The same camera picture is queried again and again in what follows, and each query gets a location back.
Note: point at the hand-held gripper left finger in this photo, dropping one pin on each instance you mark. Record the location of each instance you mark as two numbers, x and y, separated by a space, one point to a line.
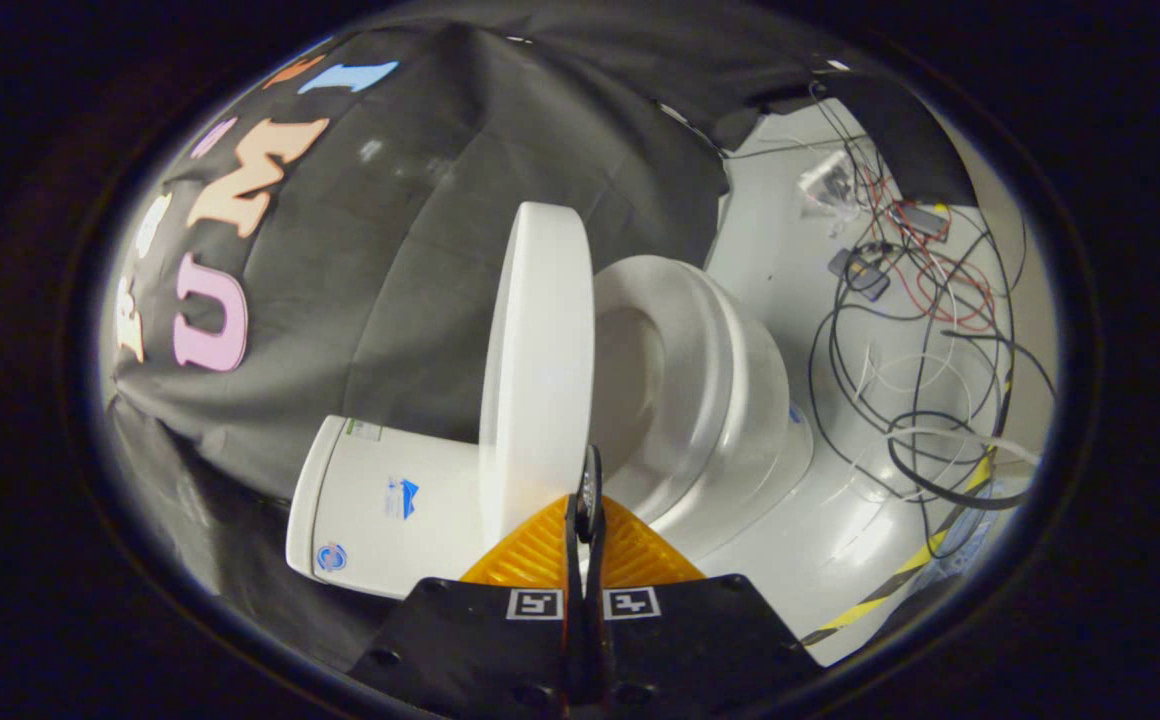
480 640

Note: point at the clear plastic bag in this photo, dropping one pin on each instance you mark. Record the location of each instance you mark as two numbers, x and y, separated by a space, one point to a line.
828 185

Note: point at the white toilet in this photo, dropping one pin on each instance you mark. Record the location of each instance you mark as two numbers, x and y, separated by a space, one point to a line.
380 490

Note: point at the small grey electronic box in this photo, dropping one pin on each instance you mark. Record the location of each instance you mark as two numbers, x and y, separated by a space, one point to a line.
860 273

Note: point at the white toilet seat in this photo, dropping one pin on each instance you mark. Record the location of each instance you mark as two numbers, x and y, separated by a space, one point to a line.
685 320

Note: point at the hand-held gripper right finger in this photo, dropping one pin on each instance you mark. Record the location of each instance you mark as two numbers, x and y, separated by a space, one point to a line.
700 640

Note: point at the black backdrop cloth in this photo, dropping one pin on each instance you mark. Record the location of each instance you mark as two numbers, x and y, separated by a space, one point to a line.
420 230

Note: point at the yellow black hazard tape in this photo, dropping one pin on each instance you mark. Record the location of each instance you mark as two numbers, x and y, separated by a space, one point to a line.
900 575

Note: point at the white toilet lid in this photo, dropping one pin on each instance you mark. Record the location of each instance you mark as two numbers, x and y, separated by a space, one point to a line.
540 360

